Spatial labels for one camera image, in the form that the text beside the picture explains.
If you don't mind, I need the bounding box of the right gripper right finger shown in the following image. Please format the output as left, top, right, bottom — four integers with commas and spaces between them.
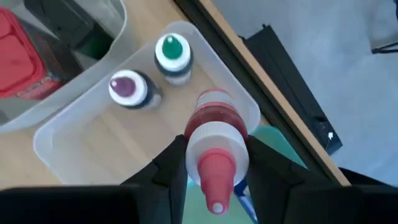
247, 135, 364, 224

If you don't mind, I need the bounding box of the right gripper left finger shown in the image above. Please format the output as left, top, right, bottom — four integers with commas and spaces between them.
121, 134, 189, 224

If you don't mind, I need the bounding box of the blue cereal box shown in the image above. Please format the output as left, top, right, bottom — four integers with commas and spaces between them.
233, 179, 259, 224

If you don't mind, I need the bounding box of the red cap colouring bottle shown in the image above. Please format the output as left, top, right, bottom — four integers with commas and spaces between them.
183, 87, 251, 215

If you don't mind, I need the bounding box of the purple cap colouring bottle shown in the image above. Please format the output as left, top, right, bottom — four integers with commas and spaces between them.
108, 68, 163, 110

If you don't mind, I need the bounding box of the green cap colouring bottle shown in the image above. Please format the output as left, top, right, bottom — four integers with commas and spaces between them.
154, 32, 194, 87

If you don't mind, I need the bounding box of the teal plastic bin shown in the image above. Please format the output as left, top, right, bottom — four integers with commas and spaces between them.
182, 124, 308, 224

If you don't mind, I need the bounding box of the shallow clear plastic bin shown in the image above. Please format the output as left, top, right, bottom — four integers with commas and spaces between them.
32, 20, 261, 187

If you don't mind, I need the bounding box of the deep clear plastic bin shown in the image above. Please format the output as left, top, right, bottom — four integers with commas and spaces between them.
0, 0, 137, 135

